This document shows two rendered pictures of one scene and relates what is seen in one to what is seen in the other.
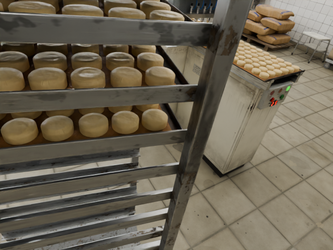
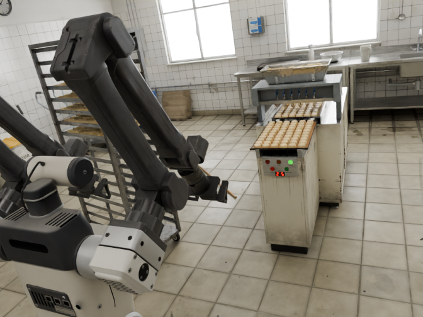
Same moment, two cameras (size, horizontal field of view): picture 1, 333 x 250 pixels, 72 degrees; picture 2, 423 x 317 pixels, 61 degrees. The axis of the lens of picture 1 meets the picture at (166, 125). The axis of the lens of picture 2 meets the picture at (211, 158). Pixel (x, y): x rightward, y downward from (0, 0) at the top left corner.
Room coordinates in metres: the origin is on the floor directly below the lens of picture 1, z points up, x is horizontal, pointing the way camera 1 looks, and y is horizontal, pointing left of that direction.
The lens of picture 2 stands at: (-0.15, -2.46, 1.83)
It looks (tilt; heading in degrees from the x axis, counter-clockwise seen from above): 22 degrees down; 63
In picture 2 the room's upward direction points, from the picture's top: 9 degrees counter-clockwise
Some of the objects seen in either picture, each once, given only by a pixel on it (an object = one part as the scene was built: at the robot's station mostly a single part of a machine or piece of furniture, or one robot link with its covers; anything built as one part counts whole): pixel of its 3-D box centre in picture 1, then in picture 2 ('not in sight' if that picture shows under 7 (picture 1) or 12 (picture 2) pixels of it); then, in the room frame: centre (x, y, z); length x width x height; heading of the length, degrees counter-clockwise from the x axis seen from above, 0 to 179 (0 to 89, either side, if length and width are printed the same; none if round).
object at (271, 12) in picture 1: (273, 12); not in sight; (5.33, -1.79, 0.62); 0.72 x 0.42 x 0.17; 43
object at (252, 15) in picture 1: (258, 15); not in sight; (5.58, -1.61, 0.47); 0.72 x 0.42 x 0.17; 127
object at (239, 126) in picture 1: (221, 107); (292, 183); (1.58, -0.41, 0.45); 0.70 x 0.34 x 0.90; 38
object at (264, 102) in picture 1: (275, 95); (279, 166); (1.30, -0.63, 0.77); 0.24 x 0.04 x 0.14; 128
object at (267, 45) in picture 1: (260, 38); not in sight; (5.36, -1.75, 0.06); 1.20 x 0.80 x 0.11; 39
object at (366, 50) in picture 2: not in sight; (366, 53); (4.30, 1.02, 0.98); 0.20 x 0.14 x 0.20; 77
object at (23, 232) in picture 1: (74, 221); (150, 213); (0.58, 0.39, 0.24); 0.64 x 0.03 x 0.03; 113
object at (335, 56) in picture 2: not in sight; (332, 57); (4.13, 1.48, 0.94); 0.33 x 0.33 x 0.12
